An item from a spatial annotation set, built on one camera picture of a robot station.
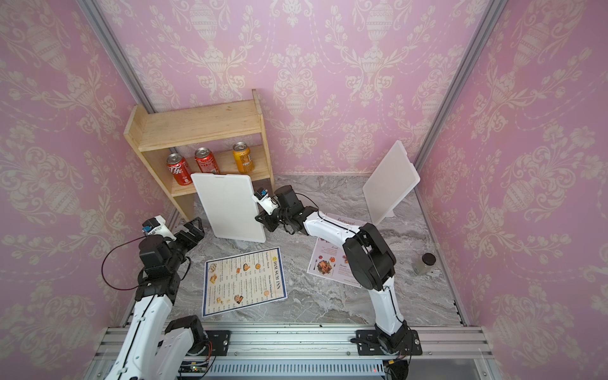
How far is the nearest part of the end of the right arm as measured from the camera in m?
0.72

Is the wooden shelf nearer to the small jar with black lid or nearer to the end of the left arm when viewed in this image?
the end of the left arm

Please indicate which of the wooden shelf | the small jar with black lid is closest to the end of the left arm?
the wooden shelf

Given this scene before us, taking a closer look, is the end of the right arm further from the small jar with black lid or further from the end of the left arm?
the small jar with black lid
